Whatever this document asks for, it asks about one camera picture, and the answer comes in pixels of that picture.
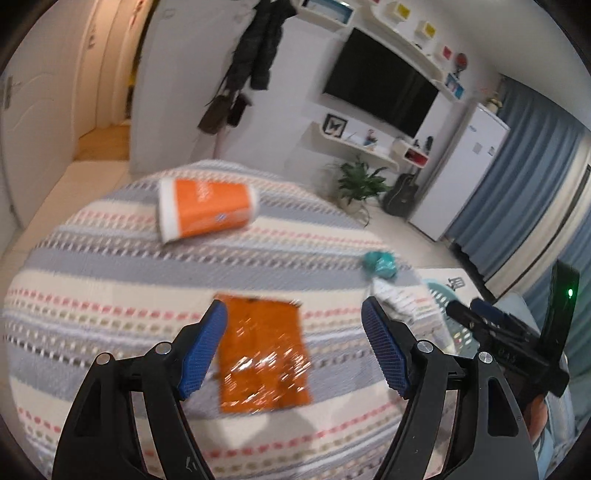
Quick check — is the framed butterfly picture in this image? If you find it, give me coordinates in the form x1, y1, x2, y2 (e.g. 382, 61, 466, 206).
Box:
322, 113, 348, 138

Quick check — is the person's right hand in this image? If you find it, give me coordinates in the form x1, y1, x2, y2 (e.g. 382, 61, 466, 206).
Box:
525, 394, 553, 447

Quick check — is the blue-lined box wall shelf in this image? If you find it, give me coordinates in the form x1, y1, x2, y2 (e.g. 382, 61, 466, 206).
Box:
300, 0, 355, 27

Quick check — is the long white curved wall shelf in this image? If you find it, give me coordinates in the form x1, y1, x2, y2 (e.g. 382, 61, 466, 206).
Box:
353, 6, 452, 92

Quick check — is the black acoustic guitar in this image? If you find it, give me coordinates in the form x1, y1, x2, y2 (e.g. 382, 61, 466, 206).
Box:
383, 166, 421, 218

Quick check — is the white curved low wall shelf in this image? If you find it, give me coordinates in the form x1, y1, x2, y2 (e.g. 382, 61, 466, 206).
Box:
300, 121, 403, 172

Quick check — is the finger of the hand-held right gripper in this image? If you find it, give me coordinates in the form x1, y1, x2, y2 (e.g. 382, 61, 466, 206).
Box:
445, 300, 491, 334
470, 298, 523, 329

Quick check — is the orange foil snack packet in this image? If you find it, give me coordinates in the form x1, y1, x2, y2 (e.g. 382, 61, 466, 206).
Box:
214, 295, 313, 414

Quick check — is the black flat television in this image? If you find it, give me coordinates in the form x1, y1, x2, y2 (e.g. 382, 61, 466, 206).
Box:
321, 28, 440, 140

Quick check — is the white refrigerator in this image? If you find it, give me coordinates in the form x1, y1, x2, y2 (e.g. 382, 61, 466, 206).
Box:
408, 102, 511, 241

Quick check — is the black puffer jacket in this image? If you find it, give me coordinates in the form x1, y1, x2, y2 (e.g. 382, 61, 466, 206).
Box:
226, 0, 297, 91

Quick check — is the blue-grey curtain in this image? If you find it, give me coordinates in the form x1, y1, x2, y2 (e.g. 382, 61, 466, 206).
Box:
445, 76, 591, 297

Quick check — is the pale teal plastic basket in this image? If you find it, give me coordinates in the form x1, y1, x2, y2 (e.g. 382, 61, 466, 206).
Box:
427, 281, 482, 352

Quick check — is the orange and white paper cup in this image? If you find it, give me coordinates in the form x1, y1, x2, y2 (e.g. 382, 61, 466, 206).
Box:
157, 177, 260, 245

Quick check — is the black hanging bag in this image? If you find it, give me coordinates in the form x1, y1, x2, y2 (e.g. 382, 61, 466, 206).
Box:
227, 92, 253, 127

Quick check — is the striped woven tablecloth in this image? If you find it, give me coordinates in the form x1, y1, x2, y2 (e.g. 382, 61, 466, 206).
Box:
0, 159, 445, 480

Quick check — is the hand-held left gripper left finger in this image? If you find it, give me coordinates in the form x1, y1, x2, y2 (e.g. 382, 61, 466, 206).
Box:
52, 299, 229, 480

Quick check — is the brown hanging bag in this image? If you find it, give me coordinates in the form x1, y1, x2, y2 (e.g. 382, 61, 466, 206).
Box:
197, 89, 232, 135

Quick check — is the white floor mat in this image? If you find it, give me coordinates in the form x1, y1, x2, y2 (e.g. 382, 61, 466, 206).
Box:
419, 267, 468, 289

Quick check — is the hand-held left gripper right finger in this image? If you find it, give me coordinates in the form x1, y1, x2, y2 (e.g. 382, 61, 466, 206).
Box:
361, 296, 541, 480

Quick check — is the green potted plant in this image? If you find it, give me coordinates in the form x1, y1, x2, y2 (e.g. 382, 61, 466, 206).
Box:
325, 157, 391, 214

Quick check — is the red-lined box shelf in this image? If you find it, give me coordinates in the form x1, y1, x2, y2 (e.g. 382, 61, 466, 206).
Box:
401, 140, 430, 167

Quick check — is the teal crumpled wrapper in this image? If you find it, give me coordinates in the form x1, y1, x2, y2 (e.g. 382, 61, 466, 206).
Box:
362, 250, 398, 282

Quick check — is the white room door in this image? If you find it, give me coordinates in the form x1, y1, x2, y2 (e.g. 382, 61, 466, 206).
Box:
0, 44, 80, 234

